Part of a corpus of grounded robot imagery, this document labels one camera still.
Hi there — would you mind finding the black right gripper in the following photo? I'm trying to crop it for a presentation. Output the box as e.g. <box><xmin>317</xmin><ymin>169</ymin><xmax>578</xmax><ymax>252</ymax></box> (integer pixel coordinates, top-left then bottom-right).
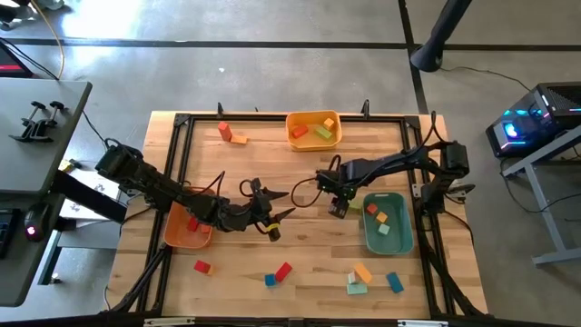
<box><xmin>328</xmin><ymin>170</ymin><xmax>360</xmax><ymax>220</ymax></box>

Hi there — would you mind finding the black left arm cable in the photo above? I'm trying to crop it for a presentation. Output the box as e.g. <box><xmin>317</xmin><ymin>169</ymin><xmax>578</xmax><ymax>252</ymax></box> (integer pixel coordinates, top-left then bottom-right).
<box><xmin>199</xmin><ymin>170</ymin><xmax>227</xmax><ymax>201</ymax></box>

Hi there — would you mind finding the teal plastic bin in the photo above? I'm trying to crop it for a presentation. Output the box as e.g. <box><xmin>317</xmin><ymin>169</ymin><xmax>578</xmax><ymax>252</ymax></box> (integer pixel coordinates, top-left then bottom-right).
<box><xmin>361</xmin><ymin>192</ymin><xmax>415</xmax><ymax>256</ymax></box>

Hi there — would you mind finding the grey desk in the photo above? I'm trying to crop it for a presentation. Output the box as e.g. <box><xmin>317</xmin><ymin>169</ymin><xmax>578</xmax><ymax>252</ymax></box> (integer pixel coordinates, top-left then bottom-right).
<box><xmin>0</xmin><ymin>76</ymin><xmax>94</xmax><ymax>196</ymax></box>

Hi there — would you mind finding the black stand pole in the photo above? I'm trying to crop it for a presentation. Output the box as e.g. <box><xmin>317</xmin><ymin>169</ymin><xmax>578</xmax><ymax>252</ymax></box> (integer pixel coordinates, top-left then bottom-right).
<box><xmin>409</xmin><ymin>0</ymin><xmax>474</xmax><ymax>74</ymax></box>

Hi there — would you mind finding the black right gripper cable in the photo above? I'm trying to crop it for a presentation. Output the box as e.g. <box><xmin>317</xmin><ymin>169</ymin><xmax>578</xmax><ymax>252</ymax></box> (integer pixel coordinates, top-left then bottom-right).
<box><xmin>290</xmin><ymin>175</ymin><xmax>329</xmax><ymax>209</ymax></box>

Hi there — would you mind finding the black desk clamp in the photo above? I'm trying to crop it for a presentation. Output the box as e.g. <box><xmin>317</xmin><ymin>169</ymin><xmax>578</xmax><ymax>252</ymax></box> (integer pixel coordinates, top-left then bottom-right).
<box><xmin>8</xmin><ymin>100</ymin><xmax>46</xmax><ymax>143</ymax></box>
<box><xmin>29</xmin><ymin>100</ymin><xmax>65</xmax><ymax>143</ymax></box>

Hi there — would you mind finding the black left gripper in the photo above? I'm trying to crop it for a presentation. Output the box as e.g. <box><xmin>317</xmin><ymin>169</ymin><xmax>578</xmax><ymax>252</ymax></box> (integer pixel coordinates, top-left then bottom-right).
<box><xmin>217</xmin><ymin>177</ymin><xmax>297</xmax><ymax>243</ymax></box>

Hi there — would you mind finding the black aluminium table frame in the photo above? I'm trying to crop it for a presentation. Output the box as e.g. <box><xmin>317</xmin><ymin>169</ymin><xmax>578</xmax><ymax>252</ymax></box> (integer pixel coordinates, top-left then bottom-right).
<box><xmin>106</xmin><ymin>102</ymin><xmax>489</xmax><ymax>327</ymax></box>

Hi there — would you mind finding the white paper sheet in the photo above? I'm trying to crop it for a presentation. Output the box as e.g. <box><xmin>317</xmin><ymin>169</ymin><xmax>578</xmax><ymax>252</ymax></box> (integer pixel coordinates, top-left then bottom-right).
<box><xmin>58</xmin><ymin>170</ymin><xmax>126</xmax><ymax>223</ymax></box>

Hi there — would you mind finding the yellow plastic bin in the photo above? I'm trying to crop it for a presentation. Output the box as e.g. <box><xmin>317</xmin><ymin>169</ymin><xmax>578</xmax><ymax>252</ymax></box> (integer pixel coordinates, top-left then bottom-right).
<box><xmin>284</xmin><ymin>109</ymin><xmax>343</xmax><ymax>153</ymax></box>

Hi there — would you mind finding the orange plastic bin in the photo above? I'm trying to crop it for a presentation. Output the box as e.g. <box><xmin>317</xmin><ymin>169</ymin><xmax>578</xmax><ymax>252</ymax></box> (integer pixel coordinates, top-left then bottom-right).
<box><xmin>162</xmin><ymin>185</ymin><xmax>218</xmax><ymax>250</ymax></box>

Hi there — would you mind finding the yellow-orange long wooden block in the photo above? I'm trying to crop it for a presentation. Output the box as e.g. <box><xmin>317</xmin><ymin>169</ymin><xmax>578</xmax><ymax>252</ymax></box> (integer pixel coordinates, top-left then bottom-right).
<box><xmin>353</xmin><ymin>262</ymin><xmax>374</xmax><ymax>285</ymax></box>

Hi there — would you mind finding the black desk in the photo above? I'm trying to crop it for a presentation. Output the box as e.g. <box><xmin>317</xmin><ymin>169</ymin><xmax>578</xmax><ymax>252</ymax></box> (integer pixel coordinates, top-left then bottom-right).
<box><xmin>0</xmin><ymin>190</ymin><xmax>67</xmax><ymax>309</ymax></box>

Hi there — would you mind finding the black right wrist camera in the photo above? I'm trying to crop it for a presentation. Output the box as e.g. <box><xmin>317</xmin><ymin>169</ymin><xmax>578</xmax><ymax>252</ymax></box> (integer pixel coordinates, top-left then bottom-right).
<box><xmin>316</xmin><ymin>170</ymin><xmax>336</xmax><ymax>193</ymax></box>

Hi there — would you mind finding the monitor with red screen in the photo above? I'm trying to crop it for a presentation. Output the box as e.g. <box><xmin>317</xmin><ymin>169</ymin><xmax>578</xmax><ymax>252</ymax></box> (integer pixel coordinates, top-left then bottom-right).
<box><xmin>0</xmin><ymin>39</ymin><xmax>34</xmax><ymax>79</ymax></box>

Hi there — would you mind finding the black computer mouse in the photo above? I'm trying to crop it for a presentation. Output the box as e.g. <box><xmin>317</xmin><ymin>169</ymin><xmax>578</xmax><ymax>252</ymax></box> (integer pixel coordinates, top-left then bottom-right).
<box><xmin>23</xmin><ymin>202</ymin><xmax>52</xmax><ymax>243</ymax></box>

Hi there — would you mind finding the yellow hanging cable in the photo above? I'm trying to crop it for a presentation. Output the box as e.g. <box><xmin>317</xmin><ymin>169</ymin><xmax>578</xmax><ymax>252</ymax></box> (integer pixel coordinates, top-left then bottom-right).
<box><xmin>29</xmin><ymin>0</ymin><xmax>65</xmax><ymax>82</ymax></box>

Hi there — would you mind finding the grey metal table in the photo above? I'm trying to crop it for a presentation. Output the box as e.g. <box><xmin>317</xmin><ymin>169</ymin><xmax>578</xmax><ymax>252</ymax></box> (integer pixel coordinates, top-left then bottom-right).
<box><xmin>501</xmin><ymin>124</ymin><xmax>581</xmax><ymax>268</ymax></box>

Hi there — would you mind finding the red long wooden block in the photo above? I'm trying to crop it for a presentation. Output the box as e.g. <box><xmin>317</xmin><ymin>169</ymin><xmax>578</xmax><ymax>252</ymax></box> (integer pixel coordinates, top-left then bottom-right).
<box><xmin>273</xmin><ymin>261</ymin><xmax>294</xmax><ymax>283</ymax></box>

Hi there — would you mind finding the black desk support bar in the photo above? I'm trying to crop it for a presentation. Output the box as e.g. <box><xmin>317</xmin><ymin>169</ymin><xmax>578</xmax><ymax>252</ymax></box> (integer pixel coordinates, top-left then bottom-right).
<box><xmin>52</xmin><ymin>170</ymin><xmax>129</xmax><ymax>224</ymax></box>

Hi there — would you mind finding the black keyboard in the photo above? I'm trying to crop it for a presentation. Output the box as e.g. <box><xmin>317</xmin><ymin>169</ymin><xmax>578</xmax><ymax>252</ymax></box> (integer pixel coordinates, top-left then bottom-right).
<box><xmin>0</xmin><ymin>207</ymin><xmax>22</xmax><ymax>261</ymax></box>

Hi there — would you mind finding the computer tower with lights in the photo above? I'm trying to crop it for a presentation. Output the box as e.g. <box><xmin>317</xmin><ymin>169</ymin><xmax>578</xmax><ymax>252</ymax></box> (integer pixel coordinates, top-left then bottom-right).
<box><xmin>484</xmin><ymin>81</ymin><xmax>581</xmax><ymax>159</ymax></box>

